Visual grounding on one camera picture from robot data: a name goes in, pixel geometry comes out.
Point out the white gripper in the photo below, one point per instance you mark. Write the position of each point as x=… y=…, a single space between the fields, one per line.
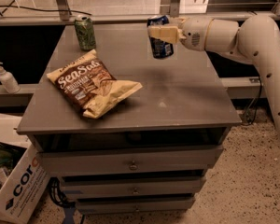
x=195 y=32

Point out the blue pepsi can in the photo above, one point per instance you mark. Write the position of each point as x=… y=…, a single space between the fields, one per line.
x=160 y=49

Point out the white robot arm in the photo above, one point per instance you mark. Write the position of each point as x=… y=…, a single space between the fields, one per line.
x=256 y=41

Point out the green soda can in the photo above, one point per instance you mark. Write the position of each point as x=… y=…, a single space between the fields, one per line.
x=85 y=32

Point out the sea salt chips bag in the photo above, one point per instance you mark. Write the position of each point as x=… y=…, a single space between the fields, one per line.
x=87 y=84

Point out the middle grey drawer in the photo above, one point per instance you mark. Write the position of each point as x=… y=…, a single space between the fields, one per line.
x=133 y=187

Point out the grey drawer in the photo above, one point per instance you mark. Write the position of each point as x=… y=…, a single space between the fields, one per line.
x=128 y=161
x=136 y=205
x=133 y=187

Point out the white pump bottle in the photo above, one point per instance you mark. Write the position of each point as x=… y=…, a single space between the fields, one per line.
x=8 y=81

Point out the top grey drawer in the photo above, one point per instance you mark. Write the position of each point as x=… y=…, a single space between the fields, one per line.
x=128 y=161

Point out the bottom grey drawer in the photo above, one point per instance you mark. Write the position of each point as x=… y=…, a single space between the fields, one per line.
x=136 y=205

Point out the white cardboard box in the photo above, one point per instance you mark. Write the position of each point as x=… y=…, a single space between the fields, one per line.
x=22 y=178

